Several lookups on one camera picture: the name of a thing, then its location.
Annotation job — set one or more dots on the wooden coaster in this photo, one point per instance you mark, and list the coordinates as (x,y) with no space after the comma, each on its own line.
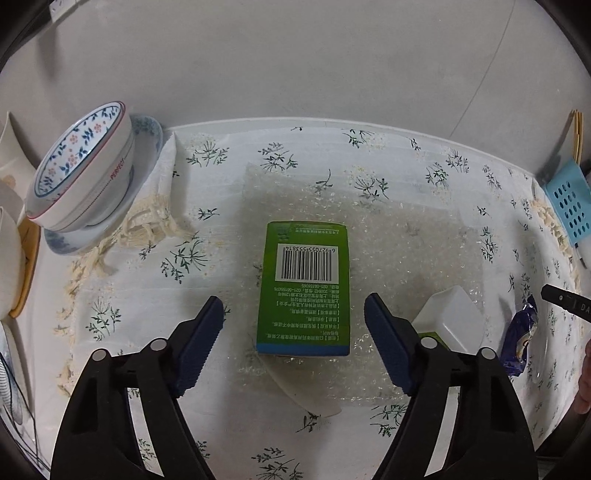
(31,277)

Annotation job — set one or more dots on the blue patterned plate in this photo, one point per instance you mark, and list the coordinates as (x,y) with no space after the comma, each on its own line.
(147,134)

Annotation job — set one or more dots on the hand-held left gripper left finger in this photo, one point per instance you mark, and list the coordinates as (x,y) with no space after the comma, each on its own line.
(203,341)

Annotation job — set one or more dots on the white plastic bottle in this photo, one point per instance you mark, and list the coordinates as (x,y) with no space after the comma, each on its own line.
(450,314)

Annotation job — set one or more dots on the white jug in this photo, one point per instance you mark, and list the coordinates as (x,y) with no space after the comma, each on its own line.
(11,152)

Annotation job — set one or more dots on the person's right hand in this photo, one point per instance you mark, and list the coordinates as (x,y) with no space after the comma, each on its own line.
(584,383)

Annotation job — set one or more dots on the white floral tablecloth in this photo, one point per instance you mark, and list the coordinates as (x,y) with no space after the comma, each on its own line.
(138,286)

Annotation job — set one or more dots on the blue perforated utensil holder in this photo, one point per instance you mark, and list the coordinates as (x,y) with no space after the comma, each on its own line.
(570,198)

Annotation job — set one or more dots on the green cardboard box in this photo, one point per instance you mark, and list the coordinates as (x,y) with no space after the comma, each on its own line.
(304,318)

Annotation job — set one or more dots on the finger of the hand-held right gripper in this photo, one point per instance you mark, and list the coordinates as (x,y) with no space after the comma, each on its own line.
(554,294)

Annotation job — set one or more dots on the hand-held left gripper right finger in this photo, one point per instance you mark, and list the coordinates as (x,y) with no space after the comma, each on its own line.
(385,341)

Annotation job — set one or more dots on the wooden chopstick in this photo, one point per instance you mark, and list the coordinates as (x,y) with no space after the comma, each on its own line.
(573,138)
(581,138)

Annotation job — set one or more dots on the floral ceramic bowl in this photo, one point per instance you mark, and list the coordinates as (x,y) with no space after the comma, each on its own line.
(92,184)

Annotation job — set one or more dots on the white bowl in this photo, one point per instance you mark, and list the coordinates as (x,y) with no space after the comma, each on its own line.
(9,258)

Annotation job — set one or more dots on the blue striped plate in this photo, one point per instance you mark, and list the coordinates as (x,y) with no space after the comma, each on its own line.
(11,392)

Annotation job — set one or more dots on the clear bubble wrap sheet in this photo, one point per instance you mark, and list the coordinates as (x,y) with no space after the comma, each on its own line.
(392,240)

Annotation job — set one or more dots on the blue snack wrapper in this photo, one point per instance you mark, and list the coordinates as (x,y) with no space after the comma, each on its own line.
(517,337)

